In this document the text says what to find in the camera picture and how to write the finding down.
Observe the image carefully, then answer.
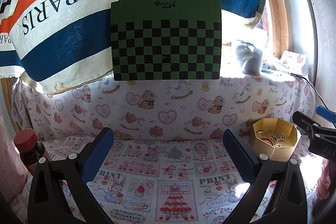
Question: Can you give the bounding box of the red capped bottle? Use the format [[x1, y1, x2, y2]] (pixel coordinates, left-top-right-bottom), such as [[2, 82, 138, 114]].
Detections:
[[14, 128, 52, 176]]

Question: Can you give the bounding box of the christmas print cloth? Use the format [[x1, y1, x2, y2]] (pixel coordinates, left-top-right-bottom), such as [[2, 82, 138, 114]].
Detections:
[[10, 134, 326, 224]]

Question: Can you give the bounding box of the red bracelet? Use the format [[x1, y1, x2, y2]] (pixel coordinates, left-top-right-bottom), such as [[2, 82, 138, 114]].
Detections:
[[256, 135, 274, 144]]

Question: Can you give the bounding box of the right hand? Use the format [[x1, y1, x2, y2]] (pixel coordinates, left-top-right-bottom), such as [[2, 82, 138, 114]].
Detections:
[[315, 159, 335, 200]]

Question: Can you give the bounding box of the black cable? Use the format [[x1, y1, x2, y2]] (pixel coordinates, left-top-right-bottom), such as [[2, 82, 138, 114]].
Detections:
[[290, 73, 326, 109]]

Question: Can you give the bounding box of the pink bag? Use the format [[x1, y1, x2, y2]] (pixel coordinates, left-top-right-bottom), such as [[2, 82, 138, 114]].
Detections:
[[0, 116, 28, 203]]

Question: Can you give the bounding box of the green black checkerboard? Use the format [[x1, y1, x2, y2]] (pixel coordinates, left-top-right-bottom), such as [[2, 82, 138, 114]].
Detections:
[[110, 0, 222, 81]]

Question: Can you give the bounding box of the gold octagonal box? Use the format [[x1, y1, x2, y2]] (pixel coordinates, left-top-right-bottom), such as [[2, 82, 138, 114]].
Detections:
[[249, 118, 301, 162]]

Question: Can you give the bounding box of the baby bear print cloth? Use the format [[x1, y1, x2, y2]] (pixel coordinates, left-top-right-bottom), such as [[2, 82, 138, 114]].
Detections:
[[12, 66, 315, 141]]

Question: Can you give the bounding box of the gold chain jewelry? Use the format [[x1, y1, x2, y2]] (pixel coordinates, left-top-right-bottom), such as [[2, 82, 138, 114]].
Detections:
[[269, 133, 285, 148]]

